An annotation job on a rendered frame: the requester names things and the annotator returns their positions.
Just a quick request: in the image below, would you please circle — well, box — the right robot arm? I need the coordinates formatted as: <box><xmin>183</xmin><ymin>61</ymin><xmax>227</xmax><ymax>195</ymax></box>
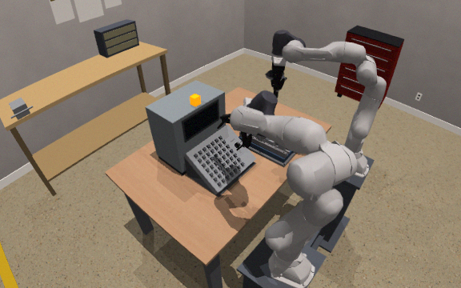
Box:
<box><xmin>271</xmin><ymin>30</ymin><xmax>387</xmax><ymax>178</ymax></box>

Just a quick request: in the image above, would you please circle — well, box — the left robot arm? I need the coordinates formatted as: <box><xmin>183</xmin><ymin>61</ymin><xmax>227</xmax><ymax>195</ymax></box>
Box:
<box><xmin>230</xmin><ymin>90</ymin><xmax>357</xmax><ymax>288</ymax></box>

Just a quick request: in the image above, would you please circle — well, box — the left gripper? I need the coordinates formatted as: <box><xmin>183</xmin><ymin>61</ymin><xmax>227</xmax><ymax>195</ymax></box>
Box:
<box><xmin>217</xmin><ymin>114</ymin><xmax>253</xmax><ymax>150</ymax></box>

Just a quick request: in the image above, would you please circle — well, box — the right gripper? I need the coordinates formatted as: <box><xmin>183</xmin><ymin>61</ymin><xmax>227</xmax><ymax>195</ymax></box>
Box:
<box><xmin>271</xmin><ymin>61</ymin><xmax>287</xmax><ymax>98</ymax></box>

